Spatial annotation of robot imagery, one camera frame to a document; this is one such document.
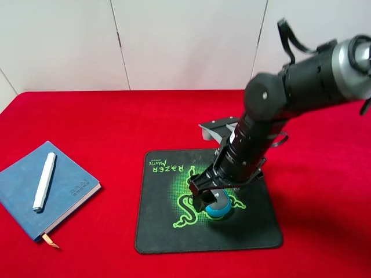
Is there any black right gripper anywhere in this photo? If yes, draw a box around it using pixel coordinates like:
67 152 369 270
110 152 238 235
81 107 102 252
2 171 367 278
189 157 267 213

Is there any blue and grey computer mouse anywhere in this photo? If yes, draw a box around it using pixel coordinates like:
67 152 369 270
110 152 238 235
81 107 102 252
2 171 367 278
205 189 234 221

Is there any white pen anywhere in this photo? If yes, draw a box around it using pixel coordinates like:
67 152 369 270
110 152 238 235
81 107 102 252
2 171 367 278
32 152 57 213

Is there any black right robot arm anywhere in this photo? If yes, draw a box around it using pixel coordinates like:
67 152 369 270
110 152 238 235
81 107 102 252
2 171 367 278
189 35 370 212

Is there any black green Razer mouse pad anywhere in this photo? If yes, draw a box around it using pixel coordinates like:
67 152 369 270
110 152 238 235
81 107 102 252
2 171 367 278
135 149 283 254

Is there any blue notebook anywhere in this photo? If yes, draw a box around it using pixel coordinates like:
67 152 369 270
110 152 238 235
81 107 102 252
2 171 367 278
1 141 101 248

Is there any red tablecloth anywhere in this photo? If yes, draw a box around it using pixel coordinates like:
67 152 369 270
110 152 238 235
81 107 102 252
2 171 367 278
1 90 370 277

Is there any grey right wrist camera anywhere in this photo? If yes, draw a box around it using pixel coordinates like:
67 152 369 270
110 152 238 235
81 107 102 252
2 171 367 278
198 116 239 143

